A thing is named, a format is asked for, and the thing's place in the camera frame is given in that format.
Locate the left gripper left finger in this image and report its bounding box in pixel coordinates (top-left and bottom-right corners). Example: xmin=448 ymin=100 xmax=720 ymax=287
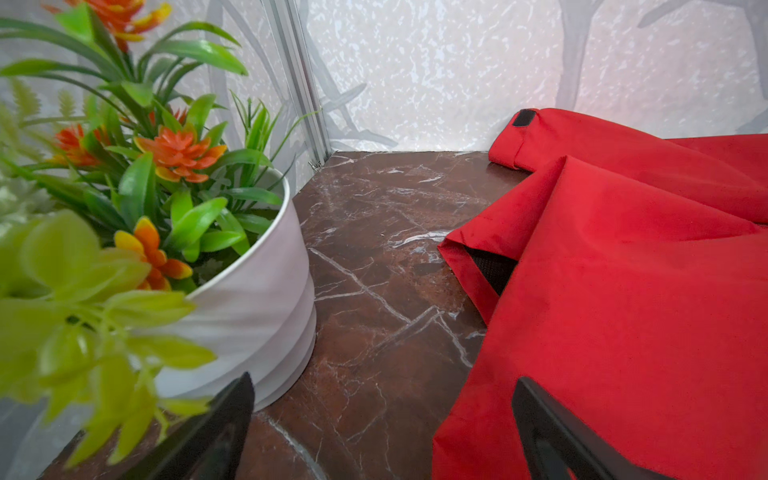
xmin=121 ymin=373 xmax=255 ymax=480

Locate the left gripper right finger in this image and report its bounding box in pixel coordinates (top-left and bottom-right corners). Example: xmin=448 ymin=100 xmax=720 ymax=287
xmin=511 ymin=377 xmax=664 ymax=480

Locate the red jacket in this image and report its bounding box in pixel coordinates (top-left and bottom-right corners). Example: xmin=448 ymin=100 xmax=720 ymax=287
xmin=432 ymin=108 xmax=767 ymax=479

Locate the potted artificial flower plant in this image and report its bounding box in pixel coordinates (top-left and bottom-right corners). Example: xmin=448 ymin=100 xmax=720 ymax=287
xmin=1 ymin=1 xmax=316 ymax=474

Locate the aluminium frame rail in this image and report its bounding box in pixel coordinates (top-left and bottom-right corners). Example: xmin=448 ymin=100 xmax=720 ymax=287
xmin=263 ymin=0 xmax=333 ymax=169

